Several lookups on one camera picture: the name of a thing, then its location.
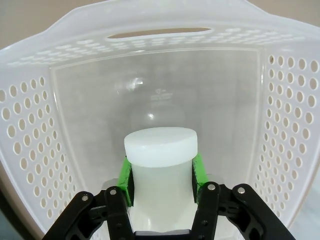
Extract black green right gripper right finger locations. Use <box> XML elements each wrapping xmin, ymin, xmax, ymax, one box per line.
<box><xmin>191</xmin><ymin>152</ymin><xmax>293</xmax><ymax>240</ymax></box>

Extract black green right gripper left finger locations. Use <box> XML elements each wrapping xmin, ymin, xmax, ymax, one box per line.
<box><xmin>43</xmin><ymin>154</ymin><xmax>135</xmax><ymax>240</ymax></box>

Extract translucent white lidded jar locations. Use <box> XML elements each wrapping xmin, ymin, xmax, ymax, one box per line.
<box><xmin>124</xmin><ymin>126</ymin><xmax>198</xmax><ymax>233</ymax></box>

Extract white perforated plastic basket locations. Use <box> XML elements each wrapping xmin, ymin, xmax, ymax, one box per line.
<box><xmin>0</xmin><ymin>0</ymin><xmax>320</xmax><ymax>240</ymax></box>

